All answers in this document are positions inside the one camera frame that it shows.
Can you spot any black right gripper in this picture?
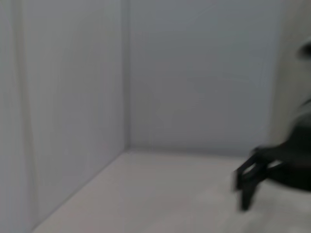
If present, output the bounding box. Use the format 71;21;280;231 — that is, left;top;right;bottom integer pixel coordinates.
232;120;311;211

